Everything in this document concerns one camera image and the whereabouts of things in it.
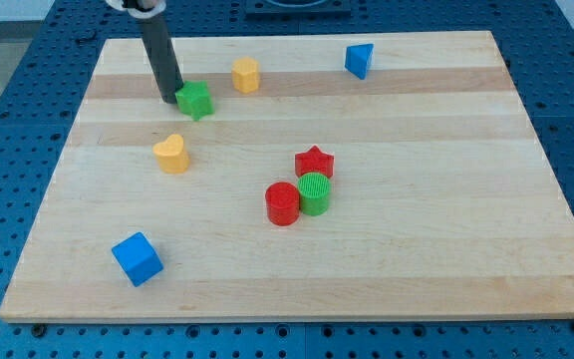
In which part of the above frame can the red cylinder block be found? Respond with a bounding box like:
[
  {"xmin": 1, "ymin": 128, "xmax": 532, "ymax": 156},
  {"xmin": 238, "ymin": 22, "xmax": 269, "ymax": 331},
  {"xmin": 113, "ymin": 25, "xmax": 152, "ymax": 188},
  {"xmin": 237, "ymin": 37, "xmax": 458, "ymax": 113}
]
[{"xmin": 265, "ymin": 181, "xmax": 300, "ymax": 226}]

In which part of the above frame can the light wooden board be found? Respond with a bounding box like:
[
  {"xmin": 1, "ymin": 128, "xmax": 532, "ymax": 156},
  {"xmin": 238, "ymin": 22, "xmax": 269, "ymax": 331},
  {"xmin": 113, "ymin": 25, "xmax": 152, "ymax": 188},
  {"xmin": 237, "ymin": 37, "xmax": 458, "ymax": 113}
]
[{"xmin": 0, "ymin": 31, "xmax": 574, "ymax": 323}]

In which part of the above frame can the yellow hexagon block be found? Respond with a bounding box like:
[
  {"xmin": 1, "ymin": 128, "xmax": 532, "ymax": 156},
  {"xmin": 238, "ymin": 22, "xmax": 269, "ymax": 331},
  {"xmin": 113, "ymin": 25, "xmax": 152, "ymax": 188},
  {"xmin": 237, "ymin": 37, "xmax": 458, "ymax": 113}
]
[{"xmin": 231, "ymin": 57, "xmax": 260, "ymax": 94}]

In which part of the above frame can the white ring tool mount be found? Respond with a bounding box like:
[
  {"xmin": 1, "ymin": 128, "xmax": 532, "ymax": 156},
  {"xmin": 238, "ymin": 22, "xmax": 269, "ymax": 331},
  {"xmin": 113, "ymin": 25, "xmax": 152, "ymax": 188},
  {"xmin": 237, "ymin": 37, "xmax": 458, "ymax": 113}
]
[{"xmin": 106, "ymin": 0, "xmax": 166, "ymax": 19}]

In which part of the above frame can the green cylinder block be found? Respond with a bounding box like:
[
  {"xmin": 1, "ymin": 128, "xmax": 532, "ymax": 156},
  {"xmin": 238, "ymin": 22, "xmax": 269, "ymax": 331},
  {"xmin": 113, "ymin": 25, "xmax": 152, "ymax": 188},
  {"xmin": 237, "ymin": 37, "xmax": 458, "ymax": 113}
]
[{"xmin": 297, "ymin": 172, "xmax": 331, "ymax": 216}]

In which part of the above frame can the red star block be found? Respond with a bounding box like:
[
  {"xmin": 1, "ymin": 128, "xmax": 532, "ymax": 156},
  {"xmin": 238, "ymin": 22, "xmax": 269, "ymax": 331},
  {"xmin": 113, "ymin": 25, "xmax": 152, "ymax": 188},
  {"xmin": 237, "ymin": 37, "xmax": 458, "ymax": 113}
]
[{"xmin": 294, "ymin": 146, "xmax": 335, "ymax": 179}]

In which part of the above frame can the blue triangle block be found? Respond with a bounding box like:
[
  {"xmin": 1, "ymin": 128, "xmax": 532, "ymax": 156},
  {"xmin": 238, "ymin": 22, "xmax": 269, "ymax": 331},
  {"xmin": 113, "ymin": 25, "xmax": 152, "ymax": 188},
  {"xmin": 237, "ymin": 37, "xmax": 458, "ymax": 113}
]
[{"xmin": 344, "ymin": 44, "xmax": 374, "ymax": 80}]

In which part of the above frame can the yellow heart block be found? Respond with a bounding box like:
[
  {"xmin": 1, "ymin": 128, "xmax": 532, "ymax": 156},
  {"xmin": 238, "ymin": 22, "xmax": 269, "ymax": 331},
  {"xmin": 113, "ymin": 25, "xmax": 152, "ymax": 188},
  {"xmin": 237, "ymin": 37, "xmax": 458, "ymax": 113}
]
[{"xmin": 152, "ymin": 134, "xmax": 190, "ymax": 174}]

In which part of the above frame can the green star block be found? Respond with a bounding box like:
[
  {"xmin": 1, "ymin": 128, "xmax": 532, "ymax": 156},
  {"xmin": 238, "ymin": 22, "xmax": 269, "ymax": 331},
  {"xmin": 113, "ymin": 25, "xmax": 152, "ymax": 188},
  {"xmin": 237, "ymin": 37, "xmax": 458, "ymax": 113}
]
[{"xmin": 175, "ymin": 81, "xmax": 214, "ymax": 121}]

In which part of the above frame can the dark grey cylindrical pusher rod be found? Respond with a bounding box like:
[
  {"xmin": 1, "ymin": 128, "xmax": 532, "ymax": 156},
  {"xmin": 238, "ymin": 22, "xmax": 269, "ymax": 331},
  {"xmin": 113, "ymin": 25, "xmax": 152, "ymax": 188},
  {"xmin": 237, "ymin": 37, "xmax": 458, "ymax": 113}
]
[{"xmin": 138, "ymin": 10, "xmax": 184, "ymax": 104}]

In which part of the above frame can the blue cube block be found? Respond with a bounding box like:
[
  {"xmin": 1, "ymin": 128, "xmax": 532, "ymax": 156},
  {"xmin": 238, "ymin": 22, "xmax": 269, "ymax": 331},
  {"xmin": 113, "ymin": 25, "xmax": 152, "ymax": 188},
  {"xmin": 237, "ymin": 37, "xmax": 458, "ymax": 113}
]
[{"xmin": 112, "ymin": 232, "xmax": 163, "ymax": 287}]

